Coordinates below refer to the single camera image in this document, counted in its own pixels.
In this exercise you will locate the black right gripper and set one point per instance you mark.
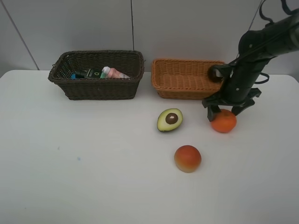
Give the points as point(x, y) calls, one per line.
point(236, 90)

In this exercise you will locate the orange mandarin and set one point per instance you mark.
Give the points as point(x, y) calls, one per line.
point(224, 122)

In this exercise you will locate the dark purple mangosteen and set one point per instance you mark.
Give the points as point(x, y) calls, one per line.
point(214, 75)

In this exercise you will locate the avocado half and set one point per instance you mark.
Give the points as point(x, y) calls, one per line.
point(169, 120)

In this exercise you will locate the red yellow peach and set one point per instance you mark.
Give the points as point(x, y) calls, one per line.
point(187, 158)

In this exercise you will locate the pink small bottle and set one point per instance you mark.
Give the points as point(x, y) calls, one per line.
point(108, 72)

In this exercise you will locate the dark green pump bottle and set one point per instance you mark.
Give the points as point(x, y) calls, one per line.
point(90, 73)

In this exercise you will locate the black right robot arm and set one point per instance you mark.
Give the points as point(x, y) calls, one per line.
point(256, 49)

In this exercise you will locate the orange wicker basket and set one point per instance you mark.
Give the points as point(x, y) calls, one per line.
point(183, 79)

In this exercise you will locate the dark brown wicker basket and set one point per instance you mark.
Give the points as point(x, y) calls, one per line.
point(128, 62)

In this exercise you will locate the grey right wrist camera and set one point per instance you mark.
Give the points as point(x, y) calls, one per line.
point(222, 70)

